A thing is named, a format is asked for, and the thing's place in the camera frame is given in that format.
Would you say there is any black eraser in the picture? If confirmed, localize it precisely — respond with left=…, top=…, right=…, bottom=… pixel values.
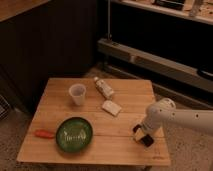
left=133, top=124, right=154, bottom=147

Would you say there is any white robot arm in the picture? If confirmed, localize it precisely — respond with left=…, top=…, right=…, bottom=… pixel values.
left=133, top=98, right=213, bottom=147

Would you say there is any white sponge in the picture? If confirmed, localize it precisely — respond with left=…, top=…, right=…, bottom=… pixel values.
left=102, top=100, right=121, bottom=116

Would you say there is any small white bottle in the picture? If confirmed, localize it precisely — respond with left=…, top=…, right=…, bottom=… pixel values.
left=94, top=77, right=114, bottom=100

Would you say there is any wooden table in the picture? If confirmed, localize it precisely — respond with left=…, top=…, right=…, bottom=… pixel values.
left=17, top=78, right=170, bottom=166

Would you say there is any green plate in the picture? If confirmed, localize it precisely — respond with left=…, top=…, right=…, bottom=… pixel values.
left=55, top=117, right=93, bottom=153

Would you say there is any translucent plastic cup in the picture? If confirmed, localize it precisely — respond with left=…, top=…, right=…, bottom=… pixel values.
left=69, top=84, right=86, bottom=106

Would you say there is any orange carrot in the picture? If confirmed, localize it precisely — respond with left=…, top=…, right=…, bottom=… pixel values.
left=34, top=130, right=55, bottom=139

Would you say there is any upper shelf board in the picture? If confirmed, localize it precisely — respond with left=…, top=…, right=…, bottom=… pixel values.
left=112, top=0, right=213, bottom=25

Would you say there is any grey metal shelf rail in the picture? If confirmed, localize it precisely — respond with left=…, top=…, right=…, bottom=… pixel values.
left=98, top=38, right=213, bottom=93

